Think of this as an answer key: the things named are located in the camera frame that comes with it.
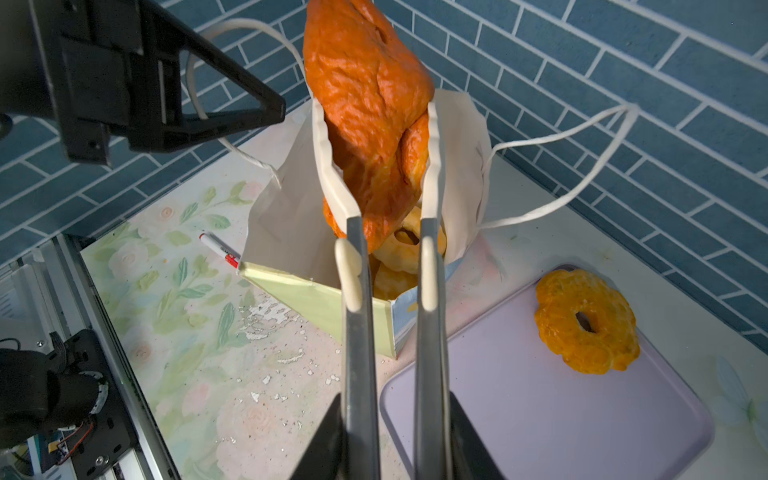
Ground lilac plastic tray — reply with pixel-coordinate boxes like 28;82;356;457
379;263;716;480

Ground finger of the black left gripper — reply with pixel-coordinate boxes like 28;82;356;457
157;1;287;115

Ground pale bagel ring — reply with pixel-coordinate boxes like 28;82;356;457
371;206;448;276

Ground floral paper bag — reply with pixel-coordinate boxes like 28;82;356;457
185;17;640;361

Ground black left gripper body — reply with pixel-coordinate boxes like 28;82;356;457
0;0;181;166

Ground metal tongs with white tips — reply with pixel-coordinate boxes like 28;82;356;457
310;98;454;480

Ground orange ring bread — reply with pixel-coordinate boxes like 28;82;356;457
534;269;641;375

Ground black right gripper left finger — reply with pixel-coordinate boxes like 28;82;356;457
289;394;344;480

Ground red white marker pen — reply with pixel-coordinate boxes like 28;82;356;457
199;232;240;269

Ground golden croissant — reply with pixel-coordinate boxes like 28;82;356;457
373;263;418;300

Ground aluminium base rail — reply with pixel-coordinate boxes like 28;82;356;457
1;234;180;479

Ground dark orange crusty bread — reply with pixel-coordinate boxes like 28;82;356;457
303;0;435;251

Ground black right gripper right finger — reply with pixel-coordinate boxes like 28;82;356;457
449;392;504;480

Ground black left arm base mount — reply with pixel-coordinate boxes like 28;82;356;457
36;329;138;479

